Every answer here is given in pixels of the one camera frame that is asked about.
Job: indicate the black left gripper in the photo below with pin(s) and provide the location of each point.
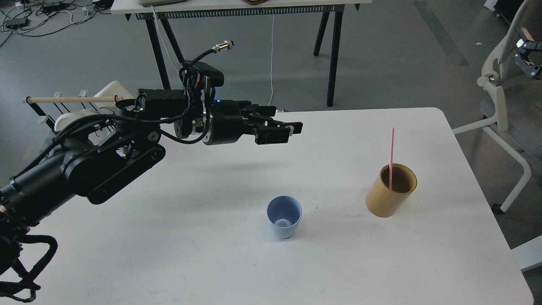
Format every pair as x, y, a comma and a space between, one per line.
229, 119

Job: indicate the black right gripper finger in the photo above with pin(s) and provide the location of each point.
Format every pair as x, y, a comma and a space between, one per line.
521, 57

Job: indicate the blue plastic cup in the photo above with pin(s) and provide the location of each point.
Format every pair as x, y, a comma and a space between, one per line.
284, 214

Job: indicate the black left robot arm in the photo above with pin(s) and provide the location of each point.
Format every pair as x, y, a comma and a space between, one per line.
97, 155

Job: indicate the bamboo cylinder holder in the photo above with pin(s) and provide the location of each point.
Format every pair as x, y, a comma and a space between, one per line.
390, 190

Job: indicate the white plate on rack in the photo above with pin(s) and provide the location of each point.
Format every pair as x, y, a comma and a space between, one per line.
114, 90

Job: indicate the wooden rack dowel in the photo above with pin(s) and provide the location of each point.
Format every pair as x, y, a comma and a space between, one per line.
36, 100

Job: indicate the background table black legs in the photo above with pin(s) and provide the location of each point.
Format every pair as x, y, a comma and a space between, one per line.
192, 9

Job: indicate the white mug on rack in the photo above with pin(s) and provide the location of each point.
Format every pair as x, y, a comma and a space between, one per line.
65, 119

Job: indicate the black wire drying rack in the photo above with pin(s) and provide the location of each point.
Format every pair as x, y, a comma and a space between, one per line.
45, 118

